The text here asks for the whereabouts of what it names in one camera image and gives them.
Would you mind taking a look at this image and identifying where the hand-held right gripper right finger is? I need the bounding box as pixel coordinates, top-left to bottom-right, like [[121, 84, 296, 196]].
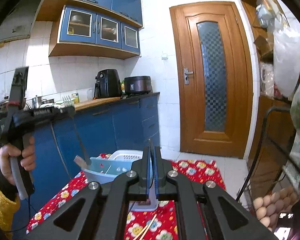
[[154, 147, 283, 240]]

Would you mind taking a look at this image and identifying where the steel pot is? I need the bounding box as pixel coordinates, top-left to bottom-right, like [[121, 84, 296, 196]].
[[31, 95, 43, 109]]

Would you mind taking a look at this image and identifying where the blue base cabinet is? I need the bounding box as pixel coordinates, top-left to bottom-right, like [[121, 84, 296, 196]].
[[0, 92, 160, 198]]

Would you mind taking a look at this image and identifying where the person's left hand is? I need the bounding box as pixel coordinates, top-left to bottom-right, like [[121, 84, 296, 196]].
[[0, 136, 37, 184]]

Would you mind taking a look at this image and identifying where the wooden fork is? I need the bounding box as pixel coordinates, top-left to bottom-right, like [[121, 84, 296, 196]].
[[74, 155, 87, 170]]

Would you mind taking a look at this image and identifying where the glass jar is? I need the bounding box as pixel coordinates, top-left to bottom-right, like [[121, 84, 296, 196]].
[[255, 4, 273, 28]]

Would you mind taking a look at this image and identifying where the red flower print tablecloth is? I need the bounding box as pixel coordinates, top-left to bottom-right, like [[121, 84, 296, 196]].
[[26, 159, 227, 240]]

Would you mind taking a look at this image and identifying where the dark rice cooker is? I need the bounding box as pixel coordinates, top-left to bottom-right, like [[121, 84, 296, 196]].
[[124, 76, 152, 95]]

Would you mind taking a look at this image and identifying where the wooden shelf unit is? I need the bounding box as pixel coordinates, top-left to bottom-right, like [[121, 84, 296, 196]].
[[241, 0, 298, 200]]

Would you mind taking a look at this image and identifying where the light blue utensil holder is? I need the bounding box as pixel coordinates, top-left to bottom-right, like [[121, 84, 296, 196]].
[[82, 150, 163, 212]]

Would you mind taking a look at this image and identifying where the dark glossy object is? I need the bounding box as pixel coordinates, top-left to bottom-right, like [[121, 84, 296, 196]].
[[275, 200, 300, 240]]

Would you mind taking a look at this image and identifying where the blue glass-door wall cabinet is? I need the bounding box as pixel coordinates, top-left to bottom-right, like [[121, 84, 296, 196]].
[[49, 5, 142, 60]]

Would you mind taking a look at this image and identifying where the black metal rack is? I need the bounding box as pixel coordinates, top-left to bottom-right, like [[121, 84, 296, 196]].
[[236, 106, 300, 218]]

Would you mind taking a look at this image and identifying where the wooden door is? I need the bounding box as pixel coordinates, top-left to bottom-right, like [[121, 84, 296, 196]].
[[169, 1, 254, 159]]

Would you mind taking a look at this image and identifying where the metal door handle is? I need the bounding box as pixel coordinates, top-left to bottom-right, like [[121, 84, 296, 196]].
[[184, 67, 194, 85]]

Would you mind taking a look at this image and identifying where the metal table knife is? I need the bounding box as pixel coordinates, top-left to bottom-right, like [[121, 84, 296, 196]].
[[148, 138, 156, 190]]

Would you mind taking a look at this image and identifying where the wooden chopstick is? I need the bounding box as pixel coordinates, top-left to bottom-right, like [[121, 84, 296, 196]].
[[136, 214, 158, 240], [134, 224, 152, 240]]

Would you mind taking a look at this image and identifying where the tray of eggs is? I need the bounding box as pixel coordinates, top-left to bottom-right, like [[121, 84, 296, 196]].
[[252, 186, 299, 230]]

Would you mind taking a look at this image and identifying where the grey range hood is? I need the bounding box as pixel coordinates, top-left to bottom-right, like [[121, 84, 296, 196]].
[[0, 0, 47, 48]]

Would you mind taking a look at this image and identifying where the black air fryer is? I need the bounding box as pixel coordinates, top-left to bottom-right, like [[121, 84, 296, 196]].
[[94, 69, 122, 98]]

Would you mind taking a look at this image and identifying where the white plastic basket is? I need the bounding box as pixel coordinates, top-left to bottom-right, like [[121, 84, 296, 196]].
[[107, 150, 143, 174]]

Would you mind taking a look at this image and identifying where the cardboard box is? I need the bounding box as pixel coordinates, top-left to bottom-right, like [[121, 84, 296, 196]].
[[254, 34, 274, 57]]

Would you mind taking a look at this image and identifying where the large white plastic bag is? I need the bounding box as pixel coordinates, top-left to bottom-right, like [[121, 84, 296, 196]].
[[272, 27, 300, 98]]

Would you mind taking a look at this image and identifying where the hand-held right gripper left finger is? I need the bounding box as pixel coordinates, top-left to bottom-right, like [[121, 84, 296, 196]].
[[25, 146, 152, 240]]

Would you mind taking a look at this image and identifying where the black cable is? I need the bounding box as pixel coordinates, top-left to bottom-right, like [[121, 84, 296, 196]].
[[6, 194, 33, 233]]

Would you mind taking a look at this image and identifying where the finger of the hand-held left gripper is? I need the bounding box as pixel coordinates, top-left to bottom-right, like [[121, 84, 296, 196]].
[[54, 106, 76, 117]]

